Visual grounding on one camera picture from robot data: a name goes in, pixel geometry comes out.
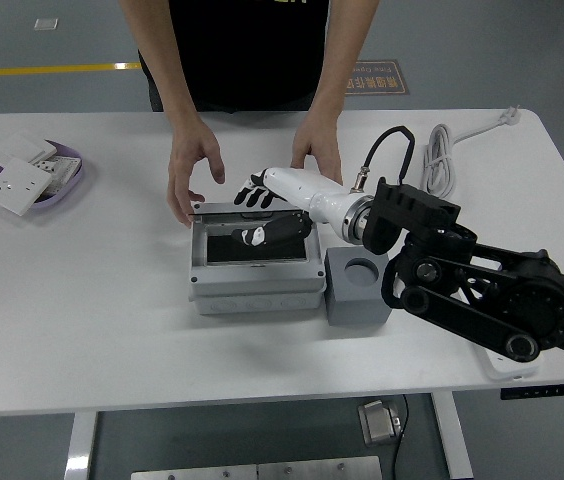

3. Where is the person's right hand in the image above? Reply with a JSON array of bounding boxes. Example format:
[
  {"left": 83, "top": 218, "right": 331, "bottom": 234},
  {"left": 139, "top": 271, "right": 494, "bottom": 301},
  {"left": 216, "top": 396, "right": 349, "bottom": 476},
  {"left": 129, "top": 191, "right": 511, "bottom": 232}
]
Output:
[{"left": 166, "top": 119, "right": 227, "bottom": 230}]

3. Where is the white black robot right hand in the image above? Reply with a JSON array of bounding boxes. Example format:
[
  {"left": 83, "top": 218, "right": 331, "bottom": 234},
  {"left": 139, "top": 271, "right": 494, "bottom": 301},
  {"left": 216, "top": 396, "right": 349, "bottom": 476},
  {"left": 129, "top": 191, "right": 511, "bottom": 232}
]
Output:
[{"left": 230, "top": 167, "right": 369, "bottom": 247}]

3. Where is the person's left hand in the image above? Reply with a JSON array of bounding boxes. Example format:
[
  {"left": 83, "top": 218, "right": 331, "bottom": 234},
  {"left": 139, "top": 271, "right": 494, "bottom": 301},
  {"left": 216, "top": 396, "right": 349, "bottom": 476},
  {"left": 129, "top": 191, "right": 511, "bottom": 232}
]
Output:
[{"left": 290, "top": 117, "right": 344, "bottom": 186}]

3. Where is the grey junction box clear lid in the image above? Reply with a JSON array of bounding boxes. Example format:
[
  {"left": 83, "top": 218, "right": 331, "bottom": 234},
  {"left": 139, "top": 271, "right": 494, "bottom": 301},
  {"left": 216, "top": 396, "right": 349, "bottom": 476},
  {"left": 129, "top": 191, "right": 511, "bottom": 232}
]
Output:
[{"left": 187, "top": 200, "right": 327, "bottom": 315}]

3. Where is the grey cube with round hole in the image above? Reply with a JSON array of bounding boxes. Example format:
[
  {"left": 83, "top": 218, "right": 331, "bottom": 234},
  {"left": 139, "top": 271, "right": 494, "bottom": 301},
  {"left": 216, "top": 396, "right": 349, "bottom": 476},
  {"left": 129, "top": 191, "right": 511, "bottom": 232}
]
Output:
[{"left": 325, "top": 247, "right": 394, "bottom": 327}]

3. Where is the brown floor sign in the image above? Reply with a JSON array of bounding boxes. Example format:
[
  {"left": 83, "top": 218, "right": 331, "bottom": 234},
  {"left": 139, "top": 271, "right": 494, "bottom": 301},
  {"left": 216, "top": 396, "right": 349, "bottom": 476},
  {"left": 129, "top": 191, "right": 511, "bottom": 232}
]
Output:
[{"left": 344, "top": 59, "right": 411, "bottom": 97}]

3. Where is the purple oval tray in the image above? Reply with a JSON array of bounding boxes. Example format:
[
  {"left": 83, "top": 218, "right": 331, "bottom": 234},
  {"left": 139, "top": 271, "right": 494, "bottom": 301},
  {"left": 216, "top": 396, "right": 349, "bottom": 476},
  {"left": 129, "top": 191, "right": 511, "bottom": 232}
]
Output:
[{"left": 0, "top": 139, "right": 86, "bottom": 217}]

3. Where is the person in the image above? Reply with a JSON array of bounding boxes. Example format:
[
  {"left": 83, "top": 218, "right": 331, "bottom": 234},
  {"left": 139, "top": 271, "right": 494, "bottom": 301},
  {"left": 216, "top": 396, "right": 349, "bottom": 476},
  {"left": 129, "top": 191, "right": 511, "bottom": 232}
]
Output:
[{"left": 136, "top": 0, "right": 333, "bottom": 114}]

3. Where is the white socket module with holes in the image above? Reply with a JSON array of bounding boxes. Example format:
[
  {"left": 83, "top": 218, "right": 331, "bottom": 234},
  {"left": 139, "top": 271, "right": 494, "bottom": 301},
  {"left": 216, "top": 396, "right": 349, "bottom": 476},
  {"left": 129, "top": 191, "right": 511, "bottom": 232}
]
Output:
[{"left": 31, "top": 154, "right": 83, "bottom": 197}]

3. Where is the yellow floor tape line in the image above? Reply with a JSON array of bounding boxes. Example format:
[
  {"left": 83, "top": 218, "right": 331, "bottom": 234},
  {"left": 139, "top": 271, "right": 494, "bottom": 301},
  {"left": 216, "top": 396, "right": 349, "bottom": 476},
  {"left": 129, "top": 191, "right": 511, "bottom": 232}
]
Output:
[{"left": 0, "top": 60, "right": 142, "bottom": 79}]

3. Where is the grey metal foot pedal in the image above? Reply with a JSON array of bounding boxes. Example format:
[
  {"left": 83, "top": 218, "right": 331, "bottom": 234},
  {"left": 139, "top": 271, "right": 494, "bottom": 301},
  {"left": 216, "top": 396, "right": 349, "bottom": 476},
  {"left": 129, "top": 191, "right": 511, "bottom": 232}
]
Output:
[{"left": 357, "top": 399, "right": 404, "bottom": 445}]

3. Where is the white table leg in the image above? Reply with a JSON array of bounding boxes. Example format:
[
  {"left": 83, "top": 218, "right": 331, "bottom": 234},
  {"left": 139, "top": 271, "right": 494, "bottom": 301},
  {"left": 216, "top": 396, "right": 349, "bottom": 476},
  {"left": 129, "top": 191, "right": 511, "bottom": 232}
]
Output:
[
  {"left": 64, "top": 412, "right": 99, "bottom": 480},
  {"left": 431, "top": 392, "right": 474, "bottom": 480}
]

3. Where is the black table control panel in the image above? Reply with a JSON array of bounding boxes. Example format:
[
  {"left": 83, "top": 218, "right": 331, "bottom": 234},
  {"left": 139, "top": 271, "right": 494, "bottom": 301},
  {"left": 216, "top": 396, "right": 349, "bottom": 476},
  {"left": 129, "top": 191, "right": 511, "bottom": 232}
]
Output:
[{"left": 500, "top": 383, "right": 564, "bottom": 401}]

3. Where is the white power cord with plug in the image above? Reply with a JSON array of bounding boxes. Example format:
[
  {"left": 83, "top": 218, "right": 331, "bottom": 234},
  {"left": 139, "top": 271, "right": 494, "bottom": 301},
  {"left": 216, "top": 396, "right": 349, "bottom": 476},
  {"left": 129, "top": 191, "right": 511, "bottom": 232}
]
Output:
[{"left": 420, "top": 103, "right": 522, "bottom": 196}]

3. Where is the white wall switch plate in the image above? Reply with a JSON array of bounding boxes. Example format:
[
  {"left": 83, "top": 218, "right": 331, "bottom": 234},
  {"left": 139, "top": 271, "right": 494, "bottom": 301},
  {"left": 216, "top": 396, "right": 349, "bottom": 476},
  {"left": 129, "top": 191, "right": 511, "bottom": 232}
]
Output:
[{"left": 0, "top": 130, "right": 58, "bottom": 166}]

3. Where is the white wall socket plate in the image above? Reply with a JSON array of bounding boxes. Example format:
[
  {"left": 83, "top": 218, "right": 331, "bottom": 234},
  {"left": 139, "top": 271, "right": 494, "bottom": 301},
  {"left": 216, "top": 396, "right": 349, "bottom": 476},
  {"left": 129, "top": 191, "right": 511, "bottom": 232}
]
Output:
[{"left": 0, "top": 157, "right": 54, "bottom": 217}]

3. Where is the thin black cable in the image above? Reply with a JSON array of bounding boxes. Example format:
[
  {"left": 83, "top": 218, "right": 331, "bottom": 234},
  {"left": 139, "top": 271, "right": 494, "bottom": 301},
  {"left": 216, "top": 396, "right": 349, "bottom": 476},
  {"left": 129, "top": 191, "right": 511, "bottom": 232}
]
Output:
[{"left": 390, "top": 394, "right": 409, "bottom": 480}]

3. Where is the metal base plate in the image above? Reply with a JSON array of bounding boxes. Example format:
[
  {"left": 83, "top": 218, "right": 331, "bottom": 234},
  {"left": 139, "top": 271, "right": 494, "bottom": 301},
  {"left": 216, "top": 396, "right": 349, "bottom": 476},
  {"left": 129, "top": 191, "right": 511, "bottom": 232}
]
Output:
[{"left": 130, "top": 455, "right": 383, "bottom": 480}]

